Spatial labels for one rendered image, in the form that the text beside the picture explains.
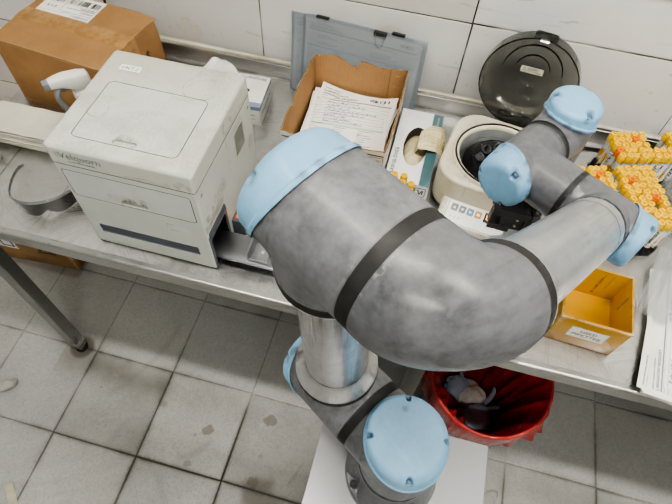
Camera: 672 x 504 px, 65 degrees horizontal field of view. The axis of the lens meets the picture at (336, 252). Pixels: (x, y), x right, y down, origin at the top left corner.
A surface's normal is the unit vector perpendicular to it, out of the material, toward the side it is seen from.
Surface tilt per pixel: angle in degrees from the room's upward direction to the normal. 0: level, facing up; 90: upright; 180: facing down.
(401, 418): 7
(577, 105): 0
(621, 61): 90
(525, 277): 32
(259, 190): 53
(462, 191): 90
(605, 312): 0
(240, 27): 90
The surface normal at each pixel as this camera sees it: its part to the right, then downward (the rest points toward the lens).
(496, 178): -0.74, 0.55
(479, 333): 0.33, 0.36
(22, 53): -0.35, 0.77
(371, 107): 0.07, -0.52
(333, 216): -0.32, -0.23
